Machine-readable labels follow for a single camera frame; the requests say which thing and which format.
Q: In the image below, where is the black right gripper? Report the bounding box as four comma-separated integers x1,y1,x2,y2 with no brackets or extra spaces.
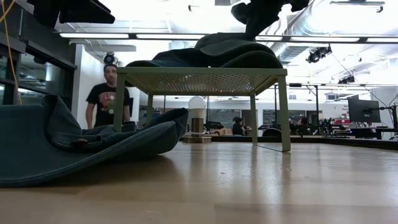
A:
231,0,311,42

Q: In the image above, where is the dark green cap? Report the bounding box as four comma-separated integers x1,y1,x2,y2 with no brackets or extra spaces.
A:
221,50,284,69
195,32,277,60

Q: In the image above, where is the green perforated metal shelf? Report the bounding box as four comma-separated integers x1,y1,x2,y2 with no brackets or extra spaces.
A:
112,67,292,153

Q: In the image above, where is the black ceiling spotlight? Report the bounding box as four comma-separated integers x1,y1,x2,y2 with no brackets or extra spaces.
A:
338,75,356,85
305,45,333,64

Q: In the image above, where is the brass lamp with white globe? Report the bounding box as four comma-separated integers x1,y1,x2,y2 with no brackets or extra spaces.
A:
182,95,213,144

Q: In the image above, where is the person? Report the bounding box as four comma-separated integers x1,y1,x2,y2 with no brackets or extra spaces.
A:
289,116,310,135
231,116,253,137
85,63,132,130

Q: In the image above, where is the black office chair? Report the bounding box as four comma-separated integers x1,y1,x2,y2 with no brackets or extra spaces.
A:
261,127,282,138

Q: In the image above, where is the black computer monitor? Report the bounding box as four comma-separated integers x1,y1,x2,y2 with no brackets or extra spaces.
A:
347,98,382,124

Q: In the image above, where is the overhead LED light bar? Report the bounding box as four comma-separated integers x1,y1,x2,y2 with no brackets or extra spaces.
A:
52,30,398,44

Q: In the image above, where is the silver ventilation duct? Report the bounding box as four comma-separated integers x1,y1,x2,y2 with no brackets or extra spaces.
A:
270,0,398,63

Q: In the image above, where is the black aluminium table frame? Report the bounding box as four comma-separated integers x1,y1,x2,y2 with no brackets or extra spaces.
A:
178,134,398,152

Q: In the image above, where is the round black ceiling camera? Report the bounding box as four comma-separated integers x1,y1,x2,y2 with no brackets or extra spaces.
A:
103,52,118,66

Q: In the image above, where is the yellow extension cord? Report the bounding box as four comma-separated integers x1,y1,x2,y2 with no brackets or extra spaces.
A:
0,0,23,106

